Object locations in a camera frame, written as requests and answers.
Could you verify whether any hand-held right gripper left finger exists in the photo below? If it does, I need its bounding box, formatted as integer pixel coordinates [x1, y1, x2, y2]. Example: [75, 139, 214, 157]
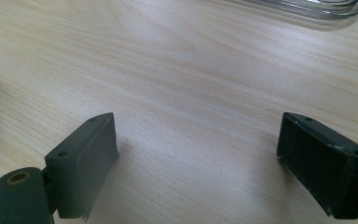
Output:
[44, 112, 120, 223]

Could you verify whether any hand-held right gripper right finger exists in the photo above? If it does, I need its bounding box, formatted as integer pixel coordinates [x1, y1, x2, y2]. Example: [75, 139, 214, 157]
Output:
[276, 111, 358, 220]

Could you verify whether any clear ridged dish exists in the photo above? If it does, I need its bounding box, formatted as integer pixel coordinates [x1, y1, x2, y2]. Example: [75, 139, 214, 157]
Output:
[222, 0, 358, 23]

